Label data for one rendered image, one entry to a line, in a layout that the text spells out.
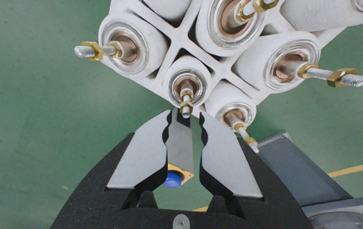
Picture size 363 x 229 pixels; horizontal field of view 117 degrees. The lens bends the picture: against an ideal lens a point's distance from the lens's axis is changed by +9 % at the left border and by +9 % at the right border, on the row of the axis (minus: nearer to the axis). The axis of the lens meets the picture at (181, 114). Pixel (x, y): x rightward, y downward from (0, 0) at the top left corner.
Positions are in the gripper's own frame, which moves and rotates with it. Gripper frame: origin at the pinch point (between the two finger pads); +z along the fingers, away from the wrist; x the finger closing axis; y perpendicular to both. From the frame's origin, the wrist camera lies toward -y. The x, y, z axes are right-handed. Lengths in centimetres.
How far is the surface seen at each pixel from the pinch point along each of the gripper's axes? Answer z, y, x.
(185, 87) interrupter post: 7.7, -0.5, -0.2
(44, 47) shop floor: 35, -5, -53
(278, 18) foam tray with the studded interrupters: 16.9, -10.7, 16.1
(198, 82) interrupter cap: 9.6, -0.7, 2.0
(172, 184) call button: 1.9, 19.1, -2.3
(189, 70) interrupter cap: 9.4, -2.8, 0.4
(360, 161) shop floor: 35, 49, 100
